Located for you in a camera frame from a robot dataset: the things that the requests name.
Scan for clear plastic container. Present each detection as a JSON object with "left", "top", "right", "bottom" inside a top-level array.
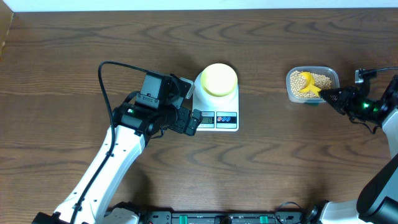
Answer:
[{"left": 286, "top": 66, "right": 340, "bottom": 103}]

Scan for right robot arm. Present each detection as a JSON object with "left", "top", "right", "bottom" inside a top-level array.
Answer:
[{"left": 318, "top": 72, "right": 397, "bottom": 223}]

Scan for soybeans in container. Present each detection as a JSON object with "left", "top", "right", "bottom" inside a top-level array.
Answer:
[{"left": 289, "top": 70, "right": 332, "bottom": 98}]

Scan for yellow measuring scoop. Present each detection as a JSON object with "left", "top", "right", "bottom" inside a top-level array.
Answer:
[{"left": 299, "top": 72, "right": 321, "bottom": 97}]

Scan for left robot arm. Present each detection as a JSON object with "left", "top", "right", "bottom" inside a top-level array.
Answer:
[{"left": 33, "top": 72, "right": 201, "bottom": 224}]

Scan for white kitchen scale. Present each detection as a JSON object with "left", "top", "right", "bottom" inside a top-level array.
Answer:
[{"left": 193, "top": 72, "right": 239, "bottom": 132}]

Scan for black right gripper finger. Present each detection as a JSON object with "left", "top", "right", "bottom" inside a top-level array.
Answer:
[
  {"left": 319, "top": 86, "right": 358, "bottom": 100},
  {"left": 322, "top": 95, "right": 351, "bottom": 115}
]

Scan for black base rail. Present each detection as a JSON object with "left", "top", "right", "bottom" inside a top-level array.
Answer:
[{"left": 102, "top": 202, "right": 312, "bottom": 224}]

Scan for yellow bowl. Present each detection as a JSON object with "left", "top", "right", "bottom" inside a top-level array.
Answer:
[{"left": 200, "top": 63, "right": 238, "bottom": 97}]

